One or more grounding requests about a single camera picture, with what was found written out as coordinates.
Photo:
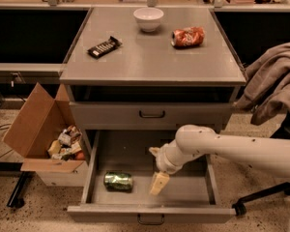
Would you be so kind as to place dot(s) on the open grey middle drawer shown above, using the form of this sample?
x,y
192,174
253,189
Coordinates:
x,y
191,196

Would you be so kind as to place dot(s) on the black snack bar wrapper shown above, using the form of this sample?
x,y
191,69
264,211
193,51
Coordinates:
x,y
104,48

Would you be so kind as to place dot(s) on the orange crushed soda can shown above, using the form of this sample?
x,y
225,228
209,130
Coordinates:
x,y
186,37

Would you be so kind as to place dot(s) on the grey drawer cabinet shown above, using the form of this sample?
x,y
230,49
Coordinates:
x,y
147,67

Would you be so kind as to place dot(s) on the white ceramic bowl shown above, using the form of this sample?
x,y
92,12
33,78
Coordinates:
x,y
148,19

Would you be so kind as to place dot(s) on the green crushed soda can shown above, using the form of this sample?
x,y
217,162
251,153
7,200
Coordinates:
x,y
118,181

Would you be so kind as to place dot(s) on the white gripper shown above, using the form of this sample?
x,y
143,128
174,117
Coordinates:
x,y
161,159

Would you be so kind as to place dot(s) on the brown cardboard box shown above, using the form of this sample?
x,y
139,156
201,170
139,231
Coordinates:
x,y
38,124

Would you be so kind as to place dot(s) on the closed grey upper drawer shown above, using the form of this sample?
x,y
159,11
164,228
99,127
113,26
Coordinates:
x,y
149,115

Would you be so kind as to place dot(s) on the black office chair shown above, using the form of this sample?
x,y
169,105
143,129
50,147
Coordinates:
x,y
283,132

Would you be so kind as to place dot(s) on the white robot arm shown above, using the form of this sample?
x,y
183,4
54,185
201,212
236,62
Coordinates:
x,y
192,142

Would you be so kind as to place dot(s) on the snack packets in box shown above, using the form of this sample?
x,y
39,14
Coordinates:
x,y
67,146

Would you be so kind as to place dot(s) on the black table leg base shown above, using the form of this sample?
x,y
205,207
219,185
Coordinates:
x,y
16,199

